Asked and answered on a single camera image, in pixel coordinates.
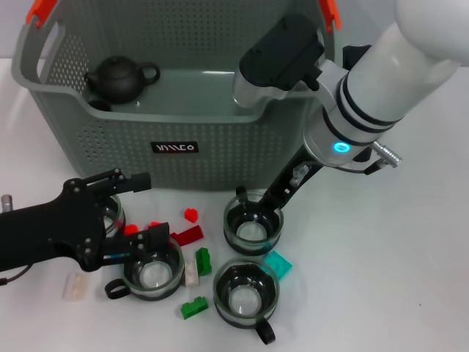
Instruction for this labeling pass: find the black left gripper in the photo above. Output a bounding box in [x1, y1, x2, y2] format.
[0, 168, 172, 273]

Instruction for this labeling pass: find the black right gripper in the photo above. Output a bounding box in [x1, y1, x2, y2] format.
[252, 145, 324, 221]

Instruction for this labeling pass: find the glass teacup black holder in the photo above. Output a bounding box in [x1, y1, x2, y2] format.
[212, 256, 281, 346]
[100, 194, 128, 239]
[104, 238, 185, 302]
[223, 186, 285, 257]

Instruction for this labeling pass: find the grey perforated storage bin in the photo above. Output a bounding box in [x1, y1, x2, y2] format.
[10, 0, 344, 194]

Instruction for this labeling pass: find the long dark red toy brick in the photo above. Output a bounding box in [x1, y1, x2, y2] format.
[170, 225, 204, 247]

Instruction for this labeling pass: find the teal square toy brick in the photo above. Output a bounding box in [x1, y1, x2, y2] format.
[263, 251, 294, 282]

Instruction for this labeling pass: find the green toy brick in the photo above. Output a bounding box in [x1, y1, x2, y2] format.
[194, 247, 213, 276]
[180, 295, 208, 320]

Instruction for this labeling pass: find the white toy brick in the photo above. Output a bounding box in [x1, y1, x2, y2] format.
[182, 258, 201, 288]

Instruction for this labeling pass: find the clear toy brick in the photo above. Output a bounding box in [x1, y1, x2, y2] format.
[61, 273, 91, 301]

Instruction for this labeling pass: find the black clay teapot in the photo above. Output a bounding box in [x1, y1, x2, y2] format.
[83, 54, 161, 105]

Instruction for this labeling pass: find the right gripper cable silver plug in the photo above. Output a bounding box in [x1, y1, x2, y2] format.
[339, 141, 403, 176]

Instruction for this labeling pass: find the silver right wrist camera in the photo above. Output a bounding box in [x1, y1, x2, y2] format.
[233, 13, 327, 108]

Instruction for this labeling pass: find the orange bin handle clip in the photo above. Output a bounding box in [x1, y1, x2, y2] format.
[317, 0, 342, 33]
[27, 0, 59, 29]

